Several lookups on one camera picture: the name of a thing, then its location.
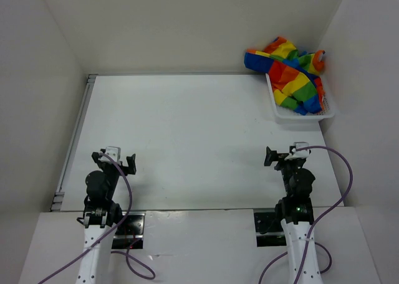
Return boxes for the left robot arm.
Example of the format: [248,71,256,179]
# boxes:
[76,147,137,283]

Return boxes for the rainbow striped shorts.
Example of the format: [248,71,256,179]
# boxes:
[244,37,325,115]

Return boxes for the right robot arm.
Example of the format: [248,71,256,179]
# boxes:
[264,142,323,283]

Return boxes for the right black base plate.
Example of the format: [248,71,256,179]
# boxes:
[254,210,286,247]

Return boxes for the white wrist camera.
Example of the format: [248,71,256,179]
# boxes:
[289,142,311,159]
[100,146,121,161]

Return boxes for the purple cable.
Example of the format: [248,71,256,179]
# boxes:
[37,152,156,284]
[257,144,354,284]

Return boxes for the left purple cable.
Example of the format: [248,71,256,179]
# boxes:
[37,152,156,284]

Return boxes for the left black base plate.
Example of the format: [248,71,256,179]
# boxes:
[112,212,145,250]

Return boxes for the aluminium frame rail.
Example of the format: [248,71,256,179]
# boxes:
[49,74,97,212]

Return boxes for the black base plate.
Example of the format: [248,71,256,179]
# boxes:
[112,212,145,250]
[254,210,286,247]

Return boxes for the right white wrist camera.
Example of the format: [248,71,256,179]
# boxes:
[289,142,311,159]

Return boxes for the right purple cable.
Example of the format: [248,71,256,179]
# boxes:
[257,144,354,284]

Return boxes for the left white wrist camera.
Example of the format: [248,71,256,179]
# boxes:
[100,146,121,161]

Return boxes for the white plastic basket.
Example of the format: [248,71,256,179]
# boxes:
[265,73,336,123]

